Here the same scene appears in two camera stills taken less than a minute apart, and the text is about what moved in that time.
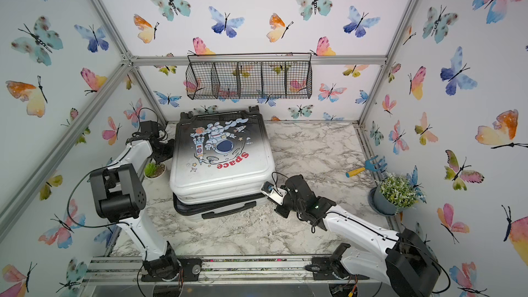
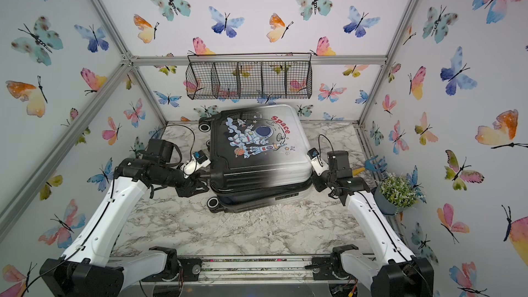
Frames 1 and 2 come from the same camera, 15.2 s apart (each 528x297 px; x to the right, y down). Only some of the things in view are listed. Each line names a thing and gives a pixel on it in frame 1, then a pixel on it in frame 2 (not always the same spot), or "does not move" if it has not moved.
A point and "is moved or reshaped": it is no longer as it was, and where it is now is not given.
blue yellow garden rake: [369, 165] does not move
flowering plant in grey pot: [392, 195] does not move
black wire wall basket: [249, 75] does not move
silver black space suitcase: [219, 161] is moved or reshaped
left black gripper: [172, 142] to [190, 187]
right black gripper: [278, 210] to [316, 179]
